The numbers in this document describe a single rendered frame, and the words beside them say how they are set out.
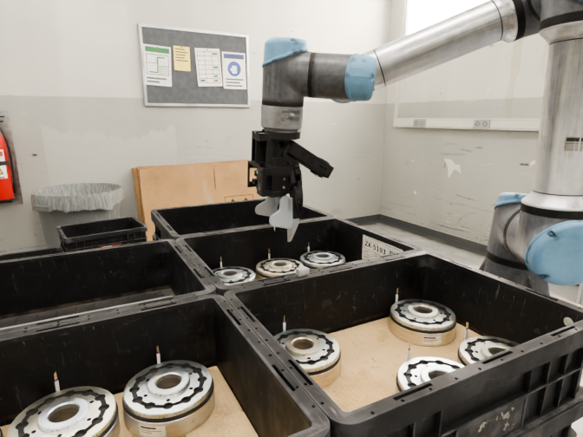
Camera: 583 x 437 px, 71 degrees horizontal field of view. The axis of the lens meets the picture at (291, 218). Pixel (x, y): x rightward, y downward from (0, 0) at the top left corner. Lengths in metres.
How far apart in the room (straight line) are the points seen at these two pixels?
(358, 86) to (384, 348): 0.42
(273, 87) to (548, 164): 0.47
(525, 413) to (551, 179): 0.38
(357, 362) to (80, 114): 3.11
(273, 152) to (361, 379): 0.41
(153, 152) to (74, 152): 0.58
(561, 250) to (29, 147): 3.27
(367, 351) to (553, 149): 0.44
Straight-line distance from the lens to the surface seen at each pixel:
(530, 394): 0.56
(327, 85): 0.71
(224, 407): 0.55
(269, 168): 0.73
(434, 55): 0.86
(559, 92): 0.78
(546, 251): 0.77
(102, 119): 3.50
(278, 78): 0.72
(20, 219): 3.57
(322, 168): 0.80
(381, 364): 0.63
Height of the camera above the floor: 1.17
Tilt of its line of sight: 14 degrees down
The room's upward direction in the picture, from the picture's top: straight up
